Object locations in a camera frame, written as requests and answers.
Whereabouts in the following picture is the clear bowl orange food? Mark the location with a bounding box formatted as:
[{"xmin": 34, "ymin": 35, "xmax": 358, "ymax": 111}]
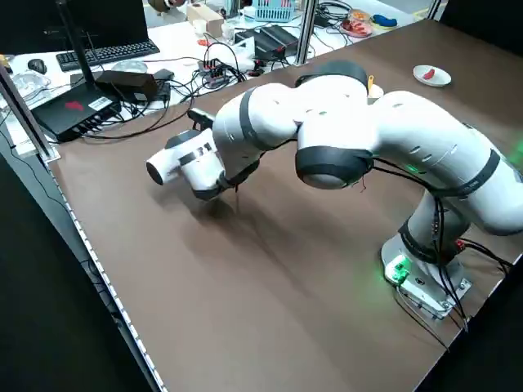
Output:
[{"xmin": 347, "ymin": 8, "xmax": 375, "ymax": 24}]

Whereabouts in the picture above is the white bowl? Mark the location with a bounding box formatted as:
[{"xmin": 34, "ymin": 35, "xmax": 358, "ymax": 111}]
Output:
[{"xmin": 366, "ymin": 84, "xmax": 386, "ymax": 106}]

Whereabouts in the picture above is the cardboard box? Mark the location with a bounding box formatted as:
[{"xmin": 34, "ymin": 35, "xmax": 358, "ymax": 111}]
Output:
[{"xmin": 186, "ymin": 3, "xmax": 226, "ymax": 36}]

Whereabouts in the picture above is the black computer monitor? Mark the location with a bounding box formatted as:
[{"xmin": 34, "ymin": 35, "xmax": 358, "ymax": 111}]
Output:
[{"xmin": 0, "ymin": 0, "xmax": 150, "ymax": 55}]

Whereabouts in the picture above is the black keyboard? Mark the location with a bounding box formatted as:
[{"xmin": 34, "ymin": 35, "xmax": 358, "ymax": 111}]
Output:
[{"xmin": 56, "ymin": 41, "xmax": 161, "ymax": 73}]

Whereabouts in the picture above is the grey hub with red plugs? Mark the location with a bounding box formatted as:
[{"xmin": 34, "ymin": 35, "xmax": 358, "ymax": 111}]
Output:
[{"xmin": 198, "ymin": 58, "xmax": 236, "ymax": 82}]

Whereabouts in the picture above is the clear plastic dish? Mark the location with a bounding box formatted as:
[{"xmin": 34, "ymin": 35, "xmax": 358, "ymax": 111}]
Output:
[{"xmin": 110, "ymin": 60, "xmax": 148, "ymax": 75}]

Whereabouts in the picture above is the black power brick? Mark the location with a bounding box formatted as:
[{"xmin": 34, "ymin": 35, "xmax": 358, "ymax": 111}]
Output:
[{"xmin": 95, "ymin": 69, "xmax": 159, "ymax": 103}]

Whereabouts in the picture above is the blue plastic basket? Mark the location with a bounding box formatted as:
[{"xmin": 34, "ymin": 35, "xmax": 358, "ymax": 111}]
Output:
[{"xmin": 252, "ymin": 0, "xmax": 295, "ymax": 22}]

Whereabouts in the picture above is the black power supply unit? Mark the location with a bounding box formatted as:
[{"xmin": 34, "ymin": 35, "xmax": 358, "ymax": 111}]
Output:
[{"xmin": 253, "ymin": 24, "xmax": 300, "ymax": 60}]

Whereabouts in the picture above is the black stand pole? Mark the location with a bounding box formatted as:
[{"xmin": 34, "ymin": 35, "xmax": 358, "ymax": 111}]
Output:
[{"xmin": 55, "ymin": 0, "xmax": 104, "ymax": 89}]

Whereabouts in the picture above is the black flat box red logo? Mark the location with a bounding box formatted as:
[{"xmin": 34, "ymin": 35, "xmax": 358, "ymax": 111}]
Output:
[{"xmin": 31, "ymin": 83, "xmax": 123, "ymax": 144}]

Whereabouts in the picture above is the clear plastic container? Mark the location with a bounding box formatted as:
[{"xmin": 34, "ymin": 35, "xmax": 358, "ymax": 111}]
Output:
[{"xmin": 11, "ymin": 69, "xmax": 52, "ymax": 99}]

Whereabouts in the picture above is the pink plate of food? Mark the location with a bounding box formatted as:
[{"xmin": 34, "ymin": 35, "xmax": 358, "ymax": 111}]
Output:
[{"xmin": 340, "ymin": 18, "xmax": 373, "ymax": 39}]

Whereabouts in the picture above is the blue and yellow toy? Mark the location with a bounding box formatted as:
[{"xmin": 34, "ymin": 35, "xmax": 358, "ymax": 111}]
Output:
[{"xmin": 372, "ymin": 14, "xmax": 400, "ymax": 30}]

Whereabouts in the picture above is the white plate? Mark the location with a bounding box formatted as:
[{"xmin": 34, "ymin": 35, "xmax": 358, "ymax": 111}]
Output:
[{"xmin": 413, "ymin": 65, "xmax": 453, "ymax": 87}]

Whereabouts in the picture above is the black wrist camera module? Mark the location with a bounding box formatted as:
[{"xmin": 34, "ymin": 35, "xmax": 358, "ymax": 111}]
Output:
[{"xmin": 186, "ymin": 107, "xmax": 217, "ymax": 128}]

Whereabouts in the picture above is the black table cable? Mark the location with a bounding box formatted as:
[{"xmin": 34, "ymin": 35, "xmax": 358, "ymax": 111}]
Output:
[{"xmin": 79, "ymin": 87, "xmax": 194, "ymax": 140}]

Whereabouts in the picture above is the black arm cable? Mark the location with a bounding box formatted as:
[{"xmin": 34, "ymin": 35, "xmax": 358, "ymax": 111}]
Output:
[{"xmin": 232, "ymin": 157, "xmax": 514, "ymax": 332}]

